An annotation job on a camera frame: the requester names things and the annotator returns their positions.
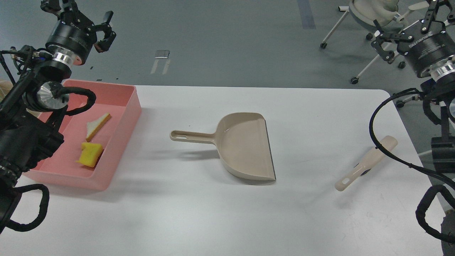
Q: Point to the beige hand brush black bristles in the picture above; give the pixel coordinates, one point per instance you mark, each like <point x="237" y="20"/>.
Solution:
<point x="355" y="174"/>

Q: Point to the white office chair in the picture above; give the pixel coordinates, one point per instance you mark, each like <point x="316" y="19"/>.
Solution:
<point x="364" y="12"/>

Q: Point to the beige checkered cloth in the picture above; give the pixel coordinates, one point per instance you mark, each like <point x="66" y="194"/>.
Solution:
<point x="5" y="87"/>

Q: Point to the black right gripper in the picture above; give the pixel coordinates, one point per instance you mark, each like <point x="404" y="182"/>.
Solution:
<point x="423" y="43"/>

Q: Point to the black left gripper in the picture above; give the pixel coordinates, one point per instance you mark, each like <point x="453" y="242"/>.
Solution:
<point x="65" y="33"/>

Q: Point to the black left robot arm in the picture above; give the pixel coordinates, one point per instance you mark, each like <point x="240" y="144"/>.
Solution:
<point x="33" y="110"/>

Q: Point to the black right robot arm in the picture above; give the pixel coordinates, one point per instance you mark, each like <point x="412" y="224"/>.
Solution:
<point x="437" y="97"/>

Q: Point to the beige plastic dustpan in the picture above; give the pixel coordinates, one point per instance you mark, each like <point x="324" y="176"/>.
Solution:
<point x="242" y="142"/>

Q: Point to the yellow green sponge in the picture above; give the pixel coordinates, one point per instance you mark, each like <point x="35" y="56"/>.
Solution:
<point x="90" y="153"/>

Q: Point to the silver floor plate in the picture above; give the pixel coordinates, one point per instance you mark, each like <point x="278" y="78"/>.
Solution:
<point x="162" y="54"/>

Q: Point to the pink plastic bin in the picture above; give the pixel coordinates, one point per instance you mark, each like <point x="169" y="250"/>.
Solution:
<point x="122" y="103"/>

